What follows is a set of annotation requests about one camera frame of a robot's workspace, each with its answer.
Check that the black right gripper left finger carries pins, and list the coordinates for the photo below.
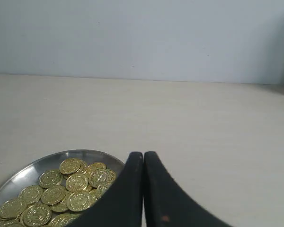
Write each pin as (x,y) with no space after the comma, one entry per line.
(121,204)

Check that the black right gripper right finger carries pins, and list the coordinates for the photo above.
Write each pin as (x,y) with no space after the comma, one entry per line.
(166,204)

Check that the gold coin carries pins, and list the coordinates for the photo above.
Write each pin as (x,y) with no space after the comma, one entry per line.
(69,166)
(53,195)
(31,194)
(12,208)
(77,182)
(50,178)
(79,201)
(37,215)

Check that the round silver metal plate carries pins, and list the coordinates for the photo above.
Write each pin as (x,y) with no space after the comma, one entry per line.
(30,174)

